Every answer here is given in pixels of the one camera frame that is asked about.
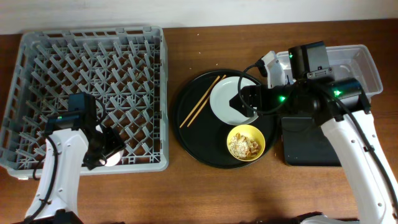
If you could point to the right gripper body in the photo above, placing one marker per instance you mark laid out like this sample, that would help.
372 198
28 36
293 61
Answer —
270 99

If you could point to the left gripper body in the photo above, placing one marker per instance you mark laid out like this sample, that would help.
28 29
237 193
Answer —
104 145

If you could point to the white round plate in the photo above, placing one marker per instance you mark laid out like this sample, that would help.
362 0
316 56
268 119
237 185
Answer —
220 96

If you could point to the pink plastic cup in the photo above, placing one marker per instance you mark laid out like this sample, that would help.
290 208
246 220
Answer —
113 160

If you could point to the wooden chopstick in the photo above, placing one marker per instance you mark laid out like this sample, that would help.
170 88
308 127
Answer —
202 105
200 101

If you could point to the yellow bowl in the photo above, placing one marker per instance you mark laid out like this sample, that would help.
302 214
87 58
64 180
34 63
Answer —
251 132

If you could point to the food scraps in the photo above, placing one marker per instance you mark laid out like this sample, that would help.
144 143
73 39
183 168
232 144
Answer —
243 147

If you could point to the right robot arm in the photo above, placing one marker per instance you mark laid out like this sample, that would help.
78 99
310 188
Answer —
343 112

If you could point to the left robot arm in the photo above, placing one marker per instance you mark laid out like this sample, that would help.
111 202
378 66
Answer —
73 140

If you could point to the grey plastic dishwasher rack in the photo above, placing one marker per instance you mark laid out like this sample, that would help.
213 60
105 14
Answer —
125 69

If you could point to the round black tray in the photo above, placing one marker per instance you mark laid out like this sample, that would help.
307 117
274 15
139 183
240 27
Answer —
205 139

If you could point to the black rectangular bin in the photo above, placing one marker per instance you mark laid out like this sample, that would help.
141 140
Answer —
305 144

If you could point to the clear plastic bin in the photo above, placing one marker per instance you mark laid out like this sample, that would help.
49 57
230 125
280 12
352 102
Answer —
346 61

